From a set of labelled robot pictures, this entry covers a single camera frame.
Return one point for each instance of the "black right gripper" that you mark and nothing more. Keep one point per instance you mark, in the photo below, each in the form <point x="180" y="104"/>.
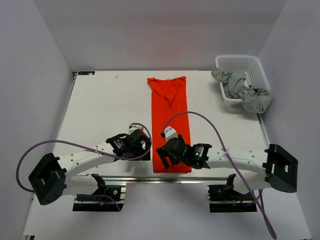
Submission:
<point x="163" y="154"/>

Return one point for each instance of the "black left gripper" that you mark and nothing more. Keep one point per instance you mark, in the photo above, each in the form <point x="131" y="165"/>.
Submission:
<point x="142" y="151"/>

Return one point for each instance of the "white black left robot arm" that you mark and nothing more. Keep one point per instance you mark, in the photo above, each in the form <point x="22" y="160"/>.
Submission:
<point x="56" y="176"/>

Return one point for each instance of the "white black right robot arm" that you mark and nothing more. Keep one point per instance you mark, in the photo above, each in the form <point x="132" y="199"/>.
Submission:
<point x="273" y="167"/>

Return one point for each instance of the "dark label sticker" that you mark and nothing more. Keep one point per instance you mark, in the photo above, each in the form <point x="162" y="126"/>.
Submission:
<point x="86" y="73"/>

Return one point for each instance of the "grey t-shirt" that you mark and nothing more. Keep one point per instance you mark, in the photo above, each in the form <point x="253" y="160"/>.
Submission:
<point x="253" y="100"/>

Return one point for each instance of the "white plastic laundry basket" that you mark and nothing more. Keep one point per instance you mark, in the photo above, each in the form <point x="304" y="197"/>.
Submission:
<point x="251" y="66"/>

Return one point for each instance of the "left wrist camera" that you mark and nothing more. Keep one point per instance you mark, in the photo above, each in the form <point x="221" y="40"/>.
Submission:
<point x="137" y="135"/>

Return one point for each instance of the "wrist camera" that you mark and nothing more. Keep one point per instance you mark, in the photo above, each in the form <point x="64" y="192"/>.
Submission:
<point x="137" y="135"/>
<point x="170" y="135"/>

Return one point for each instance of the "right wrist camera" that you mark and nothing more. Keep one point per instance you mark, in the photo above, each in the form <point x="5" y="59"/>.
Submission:
<point x="170" y="135"/>

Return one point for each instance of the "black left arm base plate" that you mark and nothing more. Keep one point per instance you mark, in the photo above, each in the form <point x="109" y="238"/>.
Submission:
<point x="111" y="198"/>

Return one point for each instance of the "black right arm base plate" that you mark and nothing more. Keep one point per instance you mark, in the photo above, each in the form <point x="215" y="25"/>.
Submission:
<point x="229" y="201"/>

